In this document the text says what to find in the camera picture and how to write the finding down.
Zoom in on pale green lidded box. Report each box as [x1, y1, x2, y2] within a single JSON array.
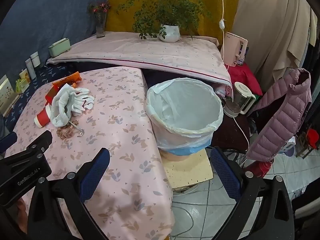
[[48, 37, 71, 57]]

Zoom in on small metal hook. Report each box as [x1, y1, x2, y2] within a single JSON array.
[[69, 120, 84, 137]]

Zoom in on red and white paper cup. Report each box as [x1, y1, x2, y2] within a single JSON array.
[[34, 104, 54, 128]]

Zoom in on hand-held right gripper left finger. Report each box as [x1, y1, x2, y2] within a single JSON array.
[[27, 147, 111, 240]]

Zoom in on red cloth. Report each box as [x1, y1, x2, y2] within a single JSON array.
[[227, 62, 263, 95]]

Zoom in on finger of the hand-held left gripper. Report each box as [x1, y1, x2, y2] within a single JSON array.
[[0, 131, 18, 154], [5, 130, 53, 160]]

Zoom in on pink down jacket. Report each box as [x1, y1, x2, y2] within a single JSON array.
[[246, 67, 312, 162]]

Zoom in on beige stool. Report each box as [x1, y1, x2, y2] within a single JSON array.
[[160, 147, 214, 190]]

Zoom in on reddish hair scrunchie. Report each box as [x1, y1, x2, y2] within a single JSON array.
[[56, 122, 78, 140]]

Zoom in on pink water dispenser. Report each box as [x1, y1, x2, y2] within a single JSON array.
[[223, 31, 250, 67]]

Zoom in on framed pressed-flower picture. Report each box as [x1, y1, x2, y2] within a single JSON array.
[[0, 75, 19, 115]]

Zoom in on small yellow-green box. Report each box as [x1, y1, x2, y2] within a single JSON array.
[[15, 79, 29, 93]]

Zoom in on white cloth gloves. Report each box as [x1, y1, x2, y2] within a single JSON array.
[[50, 84, 95, 127]]

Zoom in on white kettle cable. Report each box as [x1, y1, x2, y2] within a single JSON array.
[[232, 116, 250, 160]]

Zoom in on pale pink quilt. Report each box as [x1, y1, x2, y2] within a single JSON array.
[[46, 31, 233, 98]]

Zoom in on dark maroon cloth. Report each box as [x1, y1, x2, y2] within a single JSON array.
[[210, 115, 250, 153]]

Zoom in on glass electric kettle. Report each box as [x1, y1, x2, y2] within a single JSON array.
[[222, 81, 257, 118]]

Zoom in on small leaf-print box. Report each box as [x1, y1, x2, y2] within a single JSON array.
[[19, 69, 30, 83]]

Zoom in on orange plastic wrapper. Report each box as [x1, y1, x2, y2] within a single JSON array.
[[52, 71, 82, 87]]

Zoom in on red thermos flask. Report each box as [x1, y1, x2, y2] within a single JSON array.
[[244, 160, 273, 178]]

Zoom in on bin with white plastic liner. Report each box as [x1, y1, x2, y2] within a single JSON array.
[[146, 78, 224, 156]]

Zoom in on white cable with switch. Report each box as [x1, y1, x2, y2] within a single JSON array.
[[219, 0, 227, 53]]

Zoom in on red and gold packet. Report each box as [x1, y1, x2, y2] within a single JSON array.
[[45, 84, 62, 104]]

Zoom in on tall grey bottle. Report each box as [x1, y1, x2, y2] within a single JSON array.
[[25, 59, 37, 79]]

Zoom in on pink floral tablecloth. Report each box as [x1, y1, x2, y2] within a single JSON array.
[[5, 66, 175, 240]]

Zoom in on navy leaf-print cloth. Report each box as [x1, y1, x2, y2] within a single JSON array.
[[0, 62, 75, 130]]

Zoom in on grey and white jar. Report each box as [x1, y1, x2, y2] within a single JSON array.
[[30, 51, 41, 68]]

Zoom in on glass vase with pink flowers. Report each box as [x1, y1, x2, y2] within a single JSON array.
[[87, 2, 112, 38]]

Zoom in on green plant in white pot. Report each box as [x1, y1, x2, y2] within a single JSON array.
[[117, 0, 213, 43]]

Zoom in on beige hanging cloth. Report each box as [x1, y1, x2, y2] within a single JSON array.
[[231, 0, 315, 90]]

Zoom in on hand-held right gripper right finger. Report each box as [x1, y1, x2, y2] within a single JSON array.
[[210, 146, 295, 240]]

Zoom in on blue hanging blanket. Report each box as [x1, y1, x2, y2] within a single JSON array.
[[0, 0, 108, 80]]

